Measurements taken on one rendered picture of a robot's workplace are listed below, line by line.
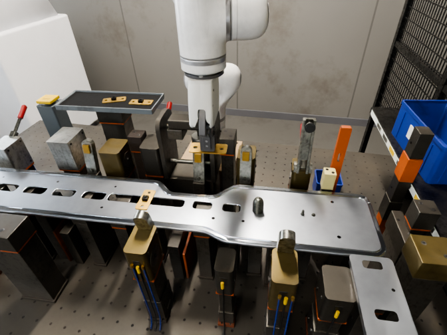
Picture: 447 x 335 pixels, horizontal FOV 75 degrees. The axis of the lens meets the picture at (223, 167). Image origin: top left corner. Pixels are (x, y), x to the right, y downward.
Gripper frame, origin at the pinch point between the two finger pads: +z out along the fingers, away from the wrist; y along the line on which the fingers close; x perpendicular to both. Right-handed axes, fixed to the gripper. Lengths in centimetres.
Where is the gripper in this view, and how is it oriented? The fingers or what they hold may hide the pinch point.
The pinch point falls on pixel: (208, 139)
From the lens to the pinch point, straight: 65.0
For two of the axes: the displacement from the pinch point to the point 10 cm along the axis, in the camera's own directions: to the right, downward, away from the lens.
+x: 9.9, 0.6, -1.1
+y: -1.2, 6.1, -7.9
